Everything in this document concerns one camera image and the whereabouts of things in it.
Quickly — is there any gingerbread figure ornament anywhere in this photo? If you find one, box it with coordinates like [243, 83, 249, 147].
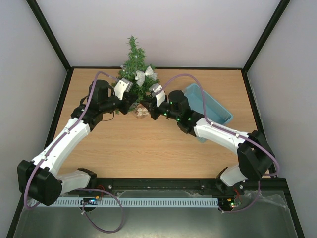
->
[135, 104, 150, 119]

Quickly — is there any white mesh bow ornament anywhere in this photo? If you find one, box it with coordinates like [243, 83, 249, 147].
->
[135, 66, 158, 87]

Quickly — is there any small green christmas tree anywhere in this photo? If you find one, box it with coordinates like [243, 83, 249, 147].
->
[118, 36, 159, 104]

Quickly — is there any light blue plastic basket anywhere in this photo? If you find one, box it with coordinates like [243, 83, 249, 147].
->
[182, 83, 232, 143]

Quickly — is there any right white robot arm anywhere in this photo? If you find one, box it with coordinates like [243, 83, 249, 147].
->
[141, 90, 274, 194]

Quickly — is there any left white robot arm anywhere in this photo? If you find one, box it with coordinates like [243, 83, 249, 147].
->
[17, 79, 138, 209]

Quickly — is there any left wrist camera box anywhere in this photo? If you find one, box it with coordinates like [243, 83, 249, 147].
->
[114, 78, 133, 100]

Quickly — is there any black frame rail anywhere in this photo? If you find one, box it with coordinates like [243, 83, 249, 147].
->
[30, 177, 288, 195]

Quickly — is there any white cable duct rail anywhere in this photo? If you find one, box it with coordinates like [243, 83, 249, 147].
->
[59, 198, 219, 208]

